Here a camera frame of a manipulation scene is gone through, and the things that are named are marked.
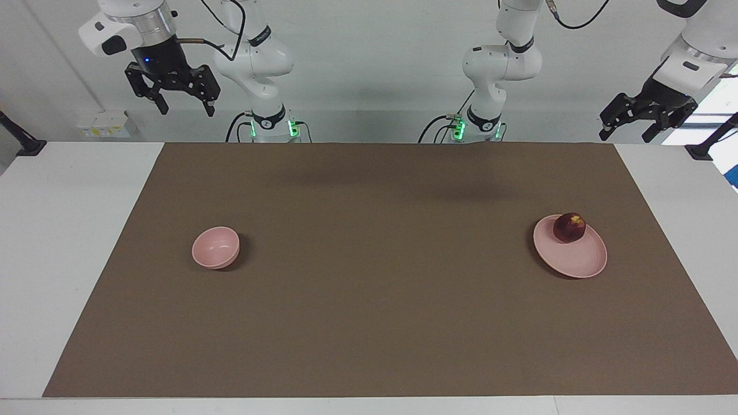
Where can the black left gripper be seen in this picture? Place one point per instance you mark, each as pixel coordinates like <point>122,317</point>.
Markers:
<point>669,101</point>

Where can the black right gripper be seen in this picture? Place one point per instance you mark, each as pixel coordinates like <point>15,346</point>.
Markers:
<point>164,57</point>

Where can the dark red apple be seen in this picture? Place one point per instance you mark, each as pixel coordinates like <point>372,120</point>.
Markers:
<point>569,229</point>

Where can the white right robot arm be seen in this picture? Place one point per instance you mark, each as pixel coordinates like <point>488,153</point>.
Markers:
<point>259,63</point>

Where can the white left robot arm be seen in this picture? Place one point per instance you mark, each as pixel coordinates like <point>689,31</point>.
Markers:
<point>501,63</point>

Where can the pink plate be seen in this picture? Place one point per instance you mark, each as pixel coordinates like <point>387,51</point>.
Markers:
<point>573,259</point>

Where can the pink bowl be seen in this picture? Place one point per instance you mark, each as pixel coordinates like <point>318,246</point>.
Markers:
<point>214,249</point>

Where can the black clamp stand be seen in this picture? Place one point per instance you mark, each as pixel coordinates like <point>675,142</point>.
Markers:
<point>700,151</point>
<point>26,147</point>

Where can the blue object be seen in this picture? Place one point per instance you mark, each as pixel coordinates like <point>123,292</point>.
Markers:
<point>734,177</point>

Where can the brown table mat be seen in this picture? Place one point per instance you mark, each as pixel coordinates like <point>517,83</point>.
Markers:
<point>375,288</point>

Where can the white wall socket box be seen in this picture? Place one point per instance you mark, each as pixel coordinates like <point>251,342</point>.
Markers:
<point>106,125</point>

